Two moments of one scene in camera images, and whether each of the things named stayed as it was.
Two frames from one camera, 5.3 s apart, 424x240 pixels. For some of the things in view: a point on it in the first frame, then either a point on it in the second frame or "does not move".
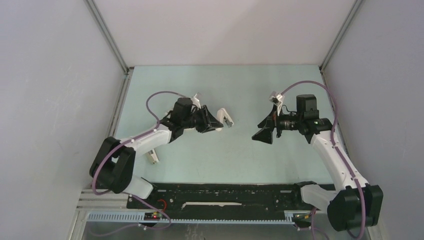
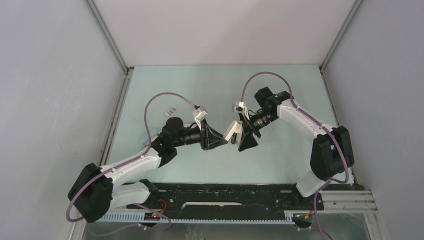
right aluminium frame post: (342, 31) does not move
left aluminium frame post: (127, 73) does not move
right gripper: (265, 134) to (249, 141)
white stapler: (223, 116) to (236, 127)
